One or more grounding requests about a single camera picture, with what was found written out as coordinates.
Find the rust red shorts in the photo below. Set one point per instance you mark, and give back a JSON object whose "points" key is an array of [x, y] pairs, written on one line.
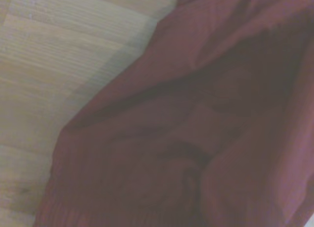
{"points": [[196, 126]]}

